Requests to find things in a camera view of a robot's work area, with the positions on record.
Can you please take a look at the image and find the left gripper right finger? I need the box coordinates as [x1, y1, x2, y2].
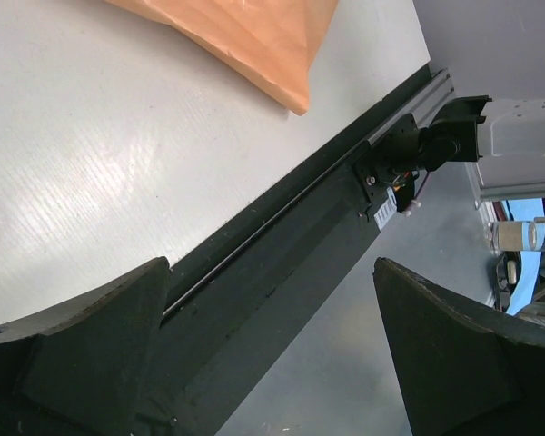
[373, 258, 545, 435]

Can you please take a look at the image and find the front aluminium rail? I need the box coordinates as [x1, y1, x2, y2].
[366, 68, 455, 144]

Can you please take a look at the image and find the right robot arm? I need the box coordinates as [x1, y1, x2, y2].
[421, 95, 545, 163]

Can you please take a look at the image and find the orange wrapping paper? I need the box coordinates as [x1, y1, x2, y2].
[112, 0, 338, 115]

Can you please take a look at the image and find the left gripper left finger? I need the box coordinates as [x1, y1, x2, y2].
[0, 257, 170, 435]

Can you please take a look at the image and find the clear plastic bottle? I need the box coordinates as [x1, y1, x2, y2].
[487, 221, 545, 252]

